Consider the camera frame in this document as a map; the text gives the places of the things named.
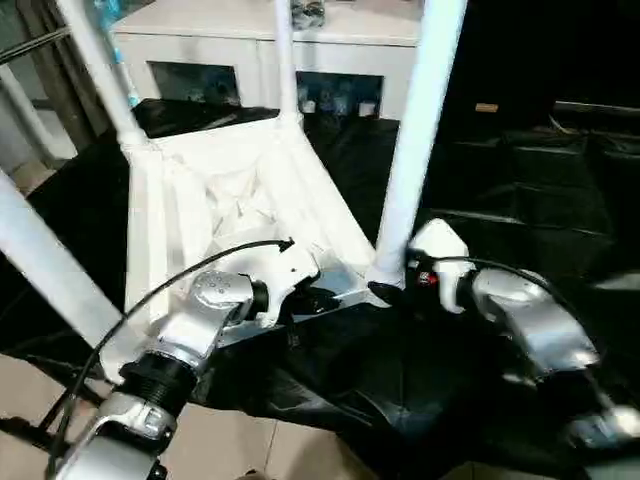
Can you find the white plastic table top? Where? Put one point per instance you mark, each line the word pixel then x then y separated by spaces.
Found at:
pixel 175 210

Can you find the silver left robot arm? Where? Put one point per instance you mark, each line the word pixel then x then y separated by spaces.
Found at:
pixel 200 325

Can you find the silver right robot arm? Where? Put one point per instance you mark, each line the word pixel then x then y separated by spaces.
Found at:
pixel 540 330

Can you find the black plastic mat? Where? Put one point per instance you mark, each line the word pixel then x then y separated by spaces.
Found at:
pixel 525 200

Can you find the small tan label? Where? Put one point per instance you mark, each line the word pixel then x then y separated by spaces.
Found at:
pixel 486 107

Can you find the dark horizontal bar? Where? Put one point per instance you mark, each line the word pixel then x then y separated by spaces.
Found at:
pixel 600 107

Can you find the black fabric backdrop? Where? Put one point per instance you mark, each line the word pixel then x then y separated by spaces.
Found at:
pixel 550 45

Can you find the white glass-door cabinet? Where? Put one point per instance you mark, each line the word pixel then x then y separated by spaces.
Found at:
pixel 200 45

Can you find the black bundle in clear bag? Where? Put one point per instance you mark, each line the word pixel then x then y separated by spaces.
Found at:
pixel 307 15

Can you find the grey metal tripod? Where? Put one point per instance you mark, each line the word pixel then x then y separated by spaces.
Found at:
pixel 50 100

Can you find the teal printed plastic sheet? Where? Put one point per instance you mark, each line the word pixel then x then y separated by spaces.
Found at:
pixel 111 10

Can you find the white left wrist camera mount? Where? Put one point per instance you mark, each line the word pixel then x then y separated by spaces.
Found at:
pixel 295 270

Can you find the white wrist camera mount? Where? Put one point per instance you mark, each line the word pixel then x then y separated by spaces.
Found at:
pixel 295 270
pixel 440 240

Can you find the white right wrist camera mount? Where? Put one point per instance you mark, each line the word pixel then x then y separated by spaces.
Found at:
pixel 440 240

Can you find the black folding table frame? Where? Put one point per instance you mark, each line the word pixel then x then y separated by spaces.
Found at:
pixel 25 430

